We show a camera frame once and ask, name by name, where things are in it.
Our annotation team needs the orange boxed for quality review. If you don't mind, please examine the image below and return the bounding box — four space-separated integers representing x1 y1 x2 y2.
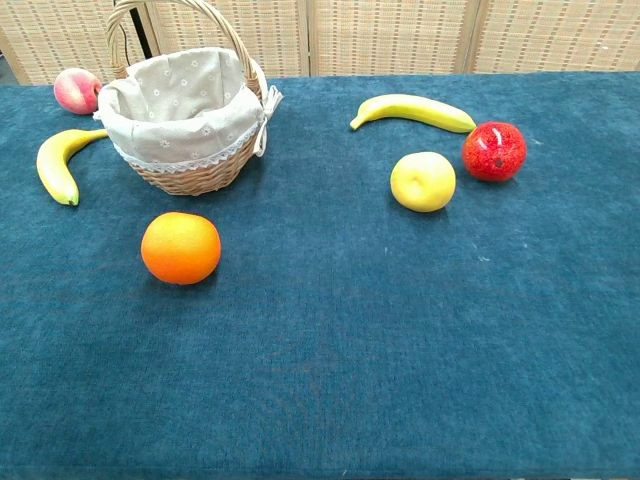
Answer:
140 211 222 286

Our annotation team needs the beige floral basket liner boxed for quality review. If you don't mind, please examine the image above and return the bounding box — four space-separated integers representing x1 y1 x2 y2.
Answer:
93 46 284 174

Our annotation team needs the dark blue tablecloth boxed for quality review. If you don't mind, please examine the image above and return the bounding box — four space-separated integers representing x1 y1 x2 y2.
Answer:
0 71 640 477

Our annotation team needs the yellow apple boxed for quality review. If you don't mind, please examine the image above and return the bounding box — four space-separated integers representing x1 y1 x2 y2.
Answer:
389 151 457 214

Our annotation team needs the long slender yellow banana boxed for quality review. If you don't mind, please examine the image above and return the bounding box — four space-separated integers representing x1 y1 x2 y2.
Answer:
349 93 478 134

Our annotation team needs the shiny red apple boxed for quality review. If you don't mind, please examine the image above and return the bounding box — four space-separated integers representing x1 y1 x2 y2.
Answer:
461 121 528 183

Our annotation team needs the woven bamboo screen panel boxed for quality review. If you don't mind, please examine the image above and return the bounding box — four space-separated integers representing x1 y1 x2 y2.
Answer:
306 0 482 78
464 0 640 75
0 0 160 86
142 0 312 79

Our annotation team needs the black pole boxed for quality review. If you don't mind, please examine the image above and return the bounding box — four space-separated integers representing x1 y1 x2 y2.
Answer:
129 0 154 59

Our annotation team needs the strongly curved yellow banana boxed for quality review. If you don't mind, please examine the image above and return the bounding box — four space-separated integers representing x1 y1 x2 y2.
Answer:
36 128 110 207

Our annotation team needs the pink peach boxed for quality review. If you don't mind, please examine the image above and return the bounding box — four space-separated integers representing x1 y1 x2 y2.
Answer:
53 67 104 116

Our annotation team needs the wicker basket with handle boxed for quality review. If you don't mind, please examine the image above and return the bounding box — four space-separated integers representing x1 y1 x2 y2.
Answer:
106 0 270 197

